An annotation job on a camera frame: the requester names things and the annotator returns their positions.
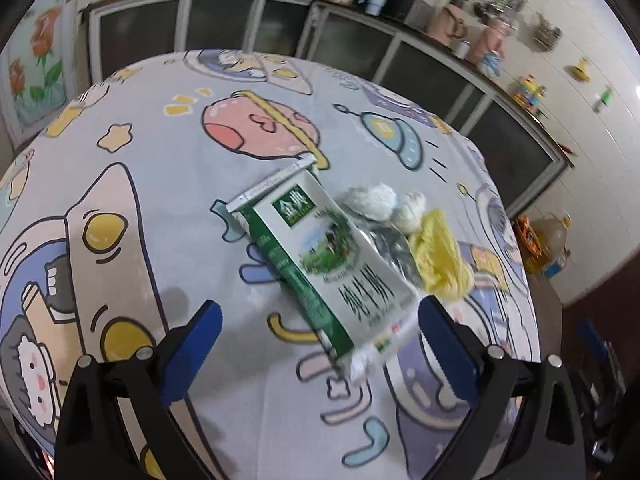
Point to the pink thermos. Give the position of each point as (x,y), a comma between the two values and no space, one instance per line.
(448,26)
(491,41)

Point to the crumpled silver foil wrapper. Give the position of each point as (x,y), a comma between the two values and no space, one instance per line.
(394,248)

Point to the yellow plastic bag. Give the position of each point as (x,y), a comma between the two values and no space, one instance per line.
(443,270)

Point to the pink thermos left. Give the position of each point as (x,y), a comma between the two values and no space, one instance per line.
(448,26)

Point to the white crumpled tissue right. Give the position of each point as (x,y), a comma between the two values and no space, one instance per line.
(408,215)

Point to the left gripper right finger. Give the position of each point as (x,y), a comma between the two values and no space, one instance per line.
(546,441)

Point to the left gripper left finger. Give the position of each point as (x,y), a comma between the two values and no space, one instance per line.
(92,441)

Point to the flower painted door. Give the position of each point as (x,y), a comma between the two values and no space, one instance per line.
(37,68)

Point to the kitchen counter cabinet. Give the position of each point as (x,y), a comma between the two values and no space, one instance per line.
(523,158)

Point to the white crumpled tissue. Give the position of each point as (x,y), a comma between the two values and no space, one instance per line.
(408,215)
(375,202)

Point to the green wall brush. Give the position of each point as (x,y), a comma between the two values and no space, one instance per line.
(603,100)

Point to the pink thermos right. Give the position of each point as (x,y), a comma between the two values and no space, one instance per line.
(491,41)

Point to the white crumpled tissue left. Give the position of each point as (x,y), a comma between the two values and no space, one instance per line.
(375,202)

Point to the brown trash basket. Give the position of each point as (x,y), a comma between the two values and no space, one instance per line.
(527,236)

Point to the yellow detergent bottles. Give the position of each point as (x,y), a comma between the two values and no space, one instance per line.
(528,93)

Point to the yellow wall hook holder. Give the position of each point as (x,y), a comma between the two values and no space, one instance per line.
(580,70)

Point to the cooking oil jug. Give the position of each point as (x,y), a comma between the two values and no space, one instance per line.
(552,234)

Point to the wire chopstick holder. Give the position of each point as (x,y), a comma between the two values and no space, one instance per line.
(545,34)

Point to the green white milk carton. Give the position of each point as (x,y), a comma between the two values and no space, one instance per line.
(361,308)

